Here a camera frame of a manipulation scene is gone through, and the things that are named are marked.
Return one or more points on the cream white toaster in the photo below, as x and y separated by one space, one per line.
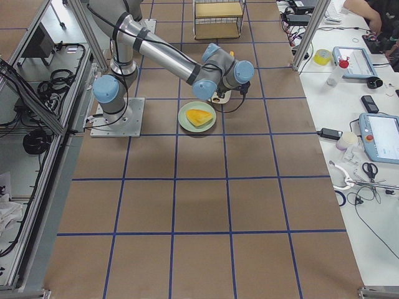
224 98

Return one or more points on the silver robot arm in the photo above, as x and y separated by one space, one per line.
121 21

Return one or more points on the orange bread on plate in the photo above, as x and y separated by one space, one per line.
198 117

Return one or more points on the light green plate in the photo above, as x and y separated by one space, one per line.
185 124

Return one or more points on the black power adapter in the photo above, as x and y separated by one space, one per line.
329 133

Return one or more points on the white paper cup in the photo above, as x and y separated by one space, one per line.
346 140

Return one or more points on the yellow tape roll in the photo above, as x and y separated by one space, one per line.
322 57

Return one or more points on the clear bottle red cap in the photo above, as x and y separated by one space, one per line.
337 74

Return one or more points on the black scissors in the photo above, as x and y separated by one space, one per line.
371 170

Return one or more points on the black phone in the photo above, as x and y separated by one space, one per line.
369 104

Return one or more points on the blue teach pendant far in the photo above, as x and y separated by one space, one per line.
360 65

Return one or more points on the blue teach pendant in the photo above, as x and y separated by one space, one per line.
379 134
360 65

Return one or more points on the blue teach pendant near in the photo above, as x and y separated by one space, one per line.
379 134

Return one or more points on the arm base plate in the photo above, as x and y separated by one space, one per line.
124 124
150 24

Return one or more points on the wire basket with wooden shelf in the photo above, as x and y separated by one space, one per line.
221 19

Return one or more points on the aluminium frame post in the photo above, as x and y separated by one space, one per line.
312 27

